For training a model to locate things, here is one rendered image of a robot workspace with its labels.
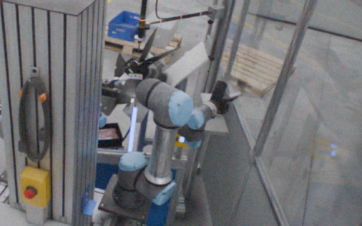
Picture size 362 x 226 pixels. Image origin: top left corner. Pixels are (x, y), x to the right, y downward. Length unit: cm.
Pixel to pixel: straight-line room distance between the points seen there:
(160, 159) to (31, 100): 59
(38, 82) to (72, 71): 11
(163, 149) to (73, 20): 69
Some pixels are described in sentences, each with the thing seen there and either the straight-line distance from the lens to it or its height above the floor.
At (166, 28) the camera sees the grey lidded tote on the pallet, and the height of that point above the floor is 47.
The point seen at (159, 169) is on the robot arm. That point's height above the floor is 134.
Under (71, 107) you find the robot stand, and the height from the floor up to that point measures 174.
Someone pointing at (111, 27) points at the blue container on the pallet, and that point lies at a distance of 540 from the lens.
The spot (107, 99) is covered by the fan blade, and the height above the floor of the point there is 99.
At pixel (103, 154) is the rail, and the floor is 85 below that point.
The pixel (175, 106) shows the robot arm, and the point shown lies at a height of 166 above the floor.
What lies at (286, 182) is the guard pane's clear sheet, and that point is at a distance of 197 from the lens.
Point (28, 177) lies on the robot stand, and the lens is 130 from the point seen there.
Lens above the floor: 238
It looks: 31 degrees down
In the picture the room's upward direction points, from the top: 6 degrees clockwise
